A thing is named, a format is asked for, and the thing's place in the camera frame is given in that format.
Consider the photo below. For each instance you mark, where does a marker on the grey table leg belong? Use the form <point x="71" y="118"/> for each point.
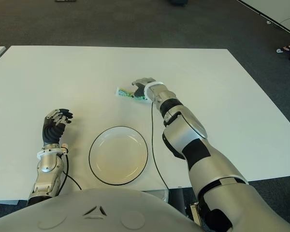
<point x="176" y="200"/>

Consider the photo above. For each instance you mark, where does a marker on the black object on carpet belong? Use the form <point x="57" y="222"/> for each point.
<point x="178" y="2"/>

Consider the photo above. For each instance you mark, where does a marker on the grey robot torso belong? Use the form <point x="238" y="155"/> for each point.
<point x="94" y="212"/>

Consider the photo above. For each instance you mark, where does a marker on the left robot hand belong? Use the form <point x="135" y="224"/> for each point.
<point x="53" y="130"/>

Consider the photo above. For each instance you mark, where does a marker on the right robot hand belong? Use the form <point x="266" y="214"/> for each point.
<point x="141" y="87"/>

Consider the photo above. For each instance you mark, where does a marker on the metal bracket under table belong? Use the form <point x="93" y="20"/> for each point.
<point x="195" y="212"/>

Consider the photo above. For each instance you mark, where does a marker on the green white toothpaste tube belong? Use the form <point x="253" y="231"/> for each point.
<point x="125" y="93"/>

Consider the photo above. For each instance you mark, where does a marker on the white plate with black rim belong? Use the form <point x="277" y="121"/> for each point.
<point x="118" y="155"/>

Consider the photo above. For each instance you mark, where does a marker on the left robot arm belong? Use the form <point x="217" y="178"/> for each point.
<point x="47" y="171"/>

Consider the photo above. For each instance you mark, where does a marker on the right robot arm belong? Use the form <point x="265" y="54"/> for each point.
<point x="195" y="154"/>

